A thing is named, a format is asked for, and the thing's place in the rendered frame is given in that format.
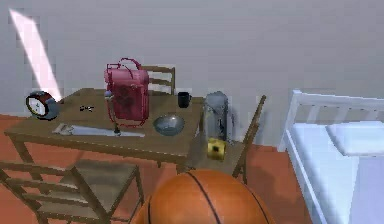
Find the orange basketball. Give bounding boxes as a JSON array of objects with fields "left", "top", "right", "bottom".
[{"left": 130, "top": 169, "right": 277, "bottom": 224}]

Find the brown wooden dining table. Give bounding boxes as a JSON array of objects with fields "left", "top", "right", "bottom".
[{"left": 3, "top": 87, "right": 205, "bottom": 174}]

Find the black mug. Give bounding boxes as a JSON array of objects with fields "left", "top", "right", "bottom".
[{"left": 177, "top": 91, "right": 193, "bottom": 109}]

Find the grey and yellow bag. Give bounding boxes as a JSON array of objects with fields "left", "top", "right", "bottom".
[{"left": 203, "top": 91, "right": 234, "bottom": 162}]

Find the grey metal bowl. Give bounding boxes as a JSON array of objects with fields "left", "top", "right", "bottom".
[{"left": 152, "top": 114, "right": 186, "bottom": 137}]

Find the brown wooden chair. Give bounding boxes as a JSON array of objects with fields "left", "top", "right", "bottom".
[
  {"left": 141, "top": 65, "right": 176, "bottom": 96},
  {"left": 186, "top": 94, "right": 268, "bottom": 185},
  {"left": 0, "top": 159, "right": 145, "bottom": 224}
]

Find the red backpack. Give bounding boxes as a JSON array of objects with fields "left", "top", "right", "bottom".
[{"left": 103, "top": 57, "right": 150, "bottom": 128}]

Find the grey hand saw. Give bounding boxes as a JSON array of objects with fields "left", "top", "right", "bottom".
[{"left": 52, "top": 122, "right": 146, "bottom": 138}]

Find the white bed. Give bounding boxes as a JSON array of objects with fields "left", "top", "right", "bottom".
[{"left": 277, "top": 88, "right": 384, "bottom": 224}]

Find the red round alarm clock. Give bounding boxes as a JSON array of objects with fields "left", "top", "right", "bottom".
[{"left": 25, "top": 90, "right": 61, "bottom": 121}]

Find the white pillow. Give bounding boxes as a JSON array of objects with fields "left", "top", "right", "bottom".
[{"left": 325, "top": 120, "right": 384, "bottom": 157}]

